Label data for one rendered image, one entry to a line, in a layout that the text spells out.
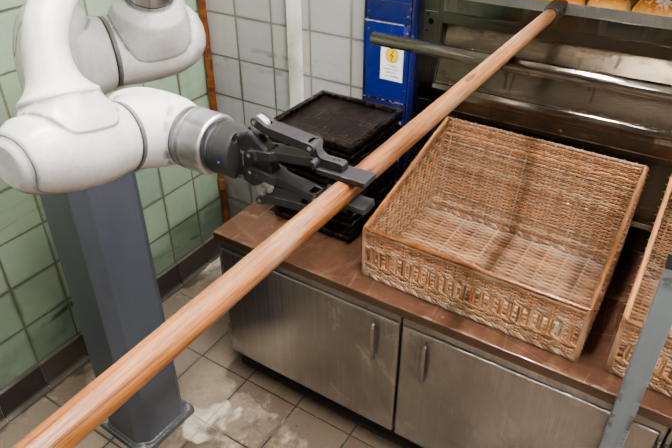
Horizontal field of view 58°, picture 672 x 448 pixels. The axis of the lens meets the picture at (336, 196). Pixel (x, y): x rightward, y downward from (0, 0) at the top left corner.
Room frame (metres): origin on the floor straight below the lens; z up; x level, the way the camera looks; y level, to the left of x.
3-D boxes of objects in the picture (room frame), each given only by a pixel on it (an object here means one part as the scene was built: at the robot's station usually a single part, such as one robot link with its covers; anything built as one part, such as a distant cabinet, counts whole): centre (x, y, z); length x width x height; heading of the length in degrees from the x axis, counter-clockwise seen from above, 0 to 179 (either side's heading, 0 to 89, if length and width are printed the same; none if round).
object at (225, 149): (0.73, 0.12, 1.20); 0.09 x 0.07 x 0.08; 58
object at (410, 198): (1.26, -0.42, 0.72); 0.56 x 0.49 x 0.28; 57
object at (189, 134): (0.76, 0.18, 1.20); 0.09 x 0.06 x 0.09; 148
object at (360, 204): (0.64, -0.01, 1.18); 0.07 x 0.03 x 0.01; 58
